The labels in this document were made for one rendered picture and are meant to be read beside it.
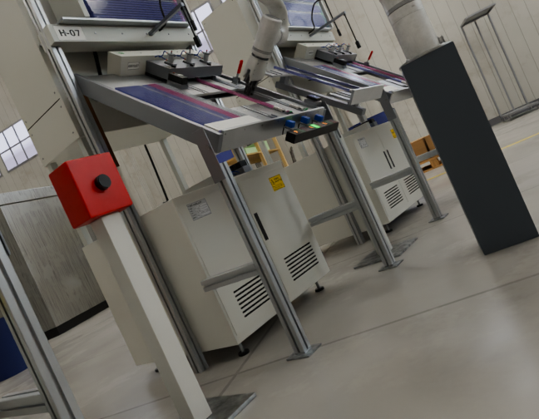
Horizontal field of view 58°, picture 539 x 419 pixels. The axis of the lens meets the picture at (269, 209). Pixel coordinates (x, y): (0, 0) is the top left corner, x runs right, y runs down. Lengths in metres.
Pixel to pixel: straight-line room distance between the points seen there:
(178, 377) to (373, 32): 8.95
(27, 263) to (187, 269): 5.20
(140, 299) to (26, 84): 1.22
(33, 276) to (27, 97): 4.76
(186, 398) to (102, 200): 0.56
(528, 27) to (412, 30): 8.24
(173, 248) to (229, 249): 0.20
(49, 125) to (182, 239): 0.78
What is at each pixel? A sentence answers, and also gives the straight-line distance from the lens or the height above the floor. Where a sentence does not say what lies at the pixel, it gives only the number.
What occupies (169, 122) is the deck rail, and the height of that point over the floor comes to 0.84.
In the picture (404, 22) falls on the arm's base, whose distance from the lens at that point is 1.83.
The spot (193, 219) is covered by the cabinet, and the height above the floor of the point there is 0.52.
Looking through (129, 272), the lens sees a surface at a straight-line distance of 1.35.
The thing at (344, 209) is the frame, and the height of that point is 0.30.
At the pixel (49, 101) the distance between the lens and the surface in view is 2.17.
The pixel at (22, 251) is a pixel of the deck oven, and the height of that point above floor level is 1.16.
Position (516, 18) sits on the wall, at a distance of 10.01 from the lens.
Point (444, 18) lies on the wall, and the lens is 9.90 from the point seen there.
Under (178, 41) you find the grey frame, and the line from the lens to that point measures 2.41.
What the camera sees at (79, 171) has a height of 0.74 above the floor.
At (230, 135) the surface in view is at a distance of 1.57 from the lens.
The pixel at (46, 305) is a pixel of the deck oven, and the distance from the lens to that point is 6.87.
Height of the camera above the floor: 0.48
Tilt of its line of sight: 1 degrees down
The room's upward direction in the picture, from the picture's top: 24 degrees counter-clockwise
